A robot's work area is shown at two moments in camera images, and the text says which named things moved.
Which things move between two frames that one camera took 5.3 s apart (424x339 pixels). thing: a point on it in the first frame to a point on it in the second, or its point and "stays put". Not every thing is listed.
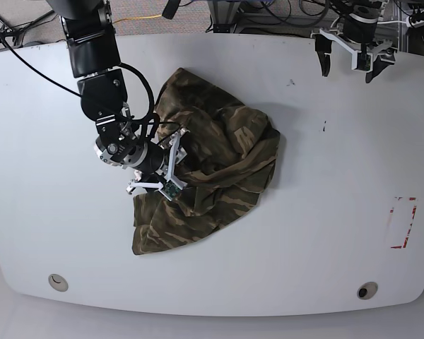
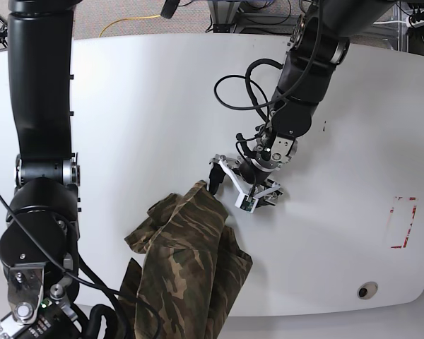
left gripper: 120,143 to 32,317
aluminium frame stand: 230,18 stays put
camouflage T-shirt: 228,160 to 193,268
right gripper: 358,37 to 254,171
